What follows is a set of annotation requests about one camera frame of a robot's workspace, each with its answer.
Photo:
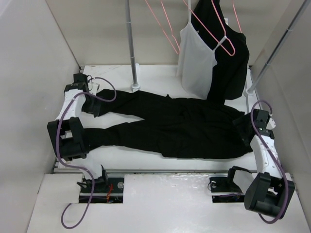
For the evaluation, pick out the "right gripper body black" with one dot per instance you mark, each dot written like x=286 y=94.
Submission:
x=242 y=128

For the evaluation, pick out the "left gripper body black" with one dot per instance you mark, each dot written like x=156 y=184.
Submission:
x=88 y=107

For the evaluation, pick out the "black trousers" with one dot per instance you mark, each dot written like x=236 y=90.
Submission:
x=176 y=128

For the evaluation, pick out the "pink wire hanger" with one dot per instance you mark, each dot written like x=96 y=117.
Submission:
x=167 y=30

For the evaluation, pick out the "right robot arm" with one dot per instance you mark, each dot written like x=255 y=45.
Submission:
x=269 y=192

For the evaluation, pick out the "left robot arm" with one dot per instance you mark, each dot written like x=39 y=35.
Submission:
x=67 y=135

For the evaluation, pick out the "pink hanger under black garment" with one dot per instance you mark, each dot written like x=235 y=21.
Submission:
x=236 y=16

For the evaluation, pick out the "right rack pole with foot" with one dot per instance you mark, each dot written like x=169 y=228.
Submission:
x=276 y=40

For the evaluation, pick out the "rack pole with foot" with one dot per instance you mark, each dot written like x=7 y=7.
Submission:
x=276 y=40
x=135 y=86

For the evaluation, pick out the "left rack pole with foot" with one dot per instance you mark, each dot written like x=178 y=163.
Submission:
x=135 y=86

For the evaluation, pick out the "black hanging garment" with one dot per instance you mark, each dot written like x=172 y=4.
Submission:
x=229 y=75

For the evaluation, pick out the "white camisole top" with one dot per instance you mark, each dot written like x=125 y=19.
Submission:
x=196 y=60

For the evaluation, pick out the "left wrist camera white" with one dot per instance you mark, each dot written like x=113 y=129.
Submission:
x=93 y=88

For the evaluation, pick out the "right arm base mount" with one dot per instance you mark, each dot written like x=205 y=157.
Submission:
x=230 y=188

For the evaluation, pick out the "aluminium rail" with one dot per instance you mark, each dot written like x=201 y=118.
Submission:
x=137 y=171

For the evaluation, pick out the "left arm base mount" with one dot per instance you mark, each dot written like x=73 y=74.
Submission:
x=108 y=189

